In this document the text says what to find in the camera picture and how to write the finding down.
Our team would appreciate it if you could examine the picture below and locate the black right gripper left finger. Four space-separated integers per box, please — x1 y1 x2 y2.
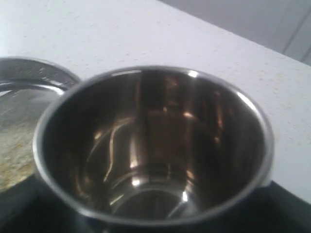
0 175 92 233

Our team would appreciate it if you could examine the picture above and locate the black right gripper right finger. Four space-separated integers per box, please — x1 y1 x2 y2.
206 182 311 233

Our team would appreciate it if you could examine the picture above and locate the round steel mesh sieve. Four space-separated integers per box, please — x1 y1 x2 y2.
0 57 80 125

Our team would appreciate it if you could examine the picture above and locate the stainless steel cup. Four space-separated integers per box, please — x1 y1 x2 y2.
33 66 275 230

